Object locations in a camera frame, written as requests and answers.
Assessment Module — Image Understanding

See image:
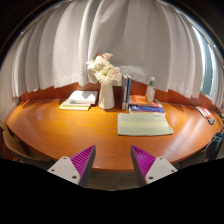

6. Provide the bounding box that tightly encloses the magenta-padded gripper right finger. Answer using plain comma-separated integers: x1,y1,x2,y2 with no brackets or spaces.
130,144,179,188

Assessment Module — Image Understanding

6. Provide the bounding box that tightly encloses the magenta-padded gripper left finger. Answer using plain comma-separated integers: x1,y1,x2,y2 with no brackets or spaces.
47,144,97,188

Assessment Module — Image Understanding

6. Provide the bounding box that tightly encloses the pale green striped towel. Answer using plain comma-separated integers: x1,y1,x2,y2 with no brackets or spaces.
116,112,175,137

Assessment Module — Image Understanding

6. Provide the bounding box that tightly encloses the wooden chair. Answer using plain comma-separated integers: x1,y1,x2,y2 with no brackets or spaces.
0,119,56,171

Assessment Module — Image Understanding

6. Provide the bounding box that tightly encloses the blue flat book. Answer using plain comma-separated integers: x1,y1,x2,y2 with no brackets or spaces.
128,104,166,115

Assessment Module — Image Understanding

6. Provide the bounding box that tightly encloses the yellow book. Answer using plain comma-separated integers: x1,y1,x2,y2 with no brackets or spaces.
58,99,92,112

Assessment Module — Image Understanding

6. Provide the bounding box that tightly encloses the black bag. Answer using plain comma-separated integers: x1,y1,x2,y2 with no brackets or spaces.
203,131,224,161

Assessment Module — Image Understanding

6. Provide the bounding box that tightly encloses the white book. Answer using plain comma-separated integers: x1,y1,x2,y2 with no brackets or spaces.
68,90,99,106

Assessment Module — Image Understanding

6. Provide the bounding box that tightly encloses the red and white booklet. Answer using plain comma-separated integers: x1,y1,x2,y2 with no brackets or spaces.
195,105,213,119

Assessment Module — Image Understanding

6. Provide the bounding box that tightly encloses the clear plastic bottle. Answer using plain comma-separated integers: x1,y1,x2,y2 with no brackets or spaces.
145,76,157,104

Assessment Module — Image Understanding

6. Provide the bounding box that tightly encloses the white ceramic vase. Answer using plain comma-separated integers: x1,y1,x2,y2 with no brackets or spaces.
97,82,116,110

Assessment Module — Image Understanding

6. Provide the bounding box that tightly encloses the grey upright book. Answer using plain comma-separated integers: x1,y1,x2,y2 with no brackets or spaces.
121,74,129,111

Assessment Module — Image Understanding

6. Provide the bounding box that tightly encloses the white and pink flower bouquet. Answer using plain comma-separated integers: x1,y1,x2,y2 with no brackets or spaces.
85,52,123,86

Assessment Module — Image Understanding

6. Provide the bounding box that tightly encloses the window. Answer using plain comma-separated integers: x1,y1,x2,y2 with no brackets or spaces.
199,31,218,98

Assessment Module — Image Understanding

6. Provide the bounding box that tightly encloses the white curtain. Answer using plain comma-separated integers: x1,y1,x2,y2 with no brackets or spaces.
11,0,224,109

